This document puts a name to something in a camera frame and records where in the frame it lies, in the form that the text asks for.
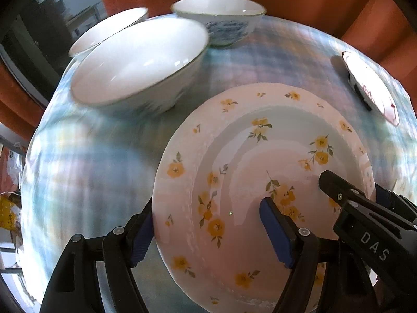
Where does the plaid tablecloth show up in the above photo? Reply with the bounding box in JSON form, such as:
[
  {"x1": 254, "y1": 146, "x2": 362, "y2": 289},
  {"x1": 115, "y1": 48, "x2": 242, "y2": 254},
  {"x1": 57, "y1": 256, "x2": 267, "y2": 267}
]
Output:
[{"x1": 20, "y1": 15, "x2": 417, "y2": 313}]

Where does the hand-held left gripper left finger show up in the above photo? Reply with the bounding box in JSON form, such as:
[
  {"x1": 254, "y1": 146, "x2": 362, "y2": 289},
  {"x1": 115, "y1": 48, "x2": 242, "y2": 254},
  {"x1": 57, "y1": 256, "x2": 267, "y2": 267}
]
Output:
[{"x1": 39, "y1": 197, "x2": 154, "y2": 313}]

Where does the glass window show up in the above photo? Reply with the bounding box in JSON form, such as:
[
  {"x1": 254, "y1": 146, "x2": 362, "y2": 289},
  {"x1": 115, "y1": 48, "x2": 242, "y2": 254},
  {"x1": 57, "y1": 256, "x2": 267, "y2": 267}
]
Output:
[{"x1": 0, "y1": 0, "x2": 108, "y2": 105}]

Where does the yellow flower print plate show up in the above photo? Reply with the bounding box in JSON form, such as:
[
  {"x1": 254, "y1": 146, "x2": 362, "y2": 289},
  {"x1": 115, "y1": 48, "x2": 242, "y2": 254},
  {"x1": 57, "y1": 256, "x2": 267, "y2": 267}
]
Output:
[{"x1": 152, "y1": 83, "x2": 375, "y2": 305}]

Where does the small red flower plate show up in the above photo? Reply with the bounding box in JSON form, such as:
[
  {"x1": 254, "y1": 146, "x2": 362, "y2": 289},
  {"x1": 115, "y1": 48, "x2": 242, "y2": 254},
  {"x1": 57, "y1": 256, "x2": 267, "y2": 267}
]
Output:
[{"x1": 342, "y1": 51, "x2": 401, "y2": 127}]

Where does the large white gold-rimmed bowl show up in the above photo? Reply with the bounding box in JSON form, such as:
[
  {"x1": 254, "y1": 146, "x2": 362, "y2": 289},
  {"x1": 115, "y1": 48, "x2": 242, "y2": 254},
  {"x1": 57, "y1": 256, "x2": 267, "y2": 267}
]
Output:
[{"x1": 71, "y1": 18, "x2": 210, "y2": 116}]

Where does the white plastic bag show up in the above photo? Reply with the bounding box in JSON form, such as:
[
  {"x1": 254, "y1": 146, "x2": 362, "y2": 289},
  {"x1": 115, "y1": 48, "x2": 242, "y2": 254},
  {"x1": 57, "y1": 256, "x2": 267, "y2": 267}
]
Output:
[{"x1": 6, "y1": 150, "x2": 24, "y2": 188}]

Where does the yellow bag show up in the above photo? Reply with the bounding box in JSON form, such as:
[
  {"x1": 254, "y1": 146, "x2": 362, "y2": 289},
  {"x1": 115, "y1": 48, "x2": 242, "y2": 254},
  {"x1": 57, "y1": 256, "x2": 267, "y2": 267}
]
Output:
[{"x1": 0, "y1": 194, "x2": 22, "y2": 232}]

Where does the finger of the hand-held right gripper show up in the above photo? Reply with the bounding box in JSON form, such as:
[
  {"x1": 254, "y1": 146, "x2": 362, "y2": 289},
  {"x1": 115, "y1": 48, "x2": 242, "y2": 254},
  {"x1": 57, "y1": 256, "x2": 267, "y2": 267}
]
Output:
[
  {"x1": 318, "y1": 170, "x2": 417, "y2": 284},
  {"x1": 375, "y1": 183, "x2": 417, "y2": 225}
]

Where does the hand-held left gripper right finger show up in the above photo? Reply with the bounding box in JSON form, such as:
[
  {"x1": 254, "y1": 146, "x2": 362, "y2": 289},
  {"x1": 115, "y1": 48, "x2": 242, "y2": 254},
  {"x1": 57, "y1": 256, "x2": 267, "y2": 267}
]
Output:
[{"x1": 259, "y1": 197, "x2": 380, "y2": 313}]

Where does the white bowl blue pattern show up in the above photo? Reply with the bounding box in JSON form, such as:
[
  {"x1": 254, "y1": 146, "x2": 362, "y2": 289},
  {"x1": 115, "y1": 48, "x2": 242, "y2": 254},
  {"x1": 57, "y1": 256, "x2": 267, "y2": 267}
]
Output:
[{"x1": 171, "y1": 0, "x2": 266, "y2": 48}]

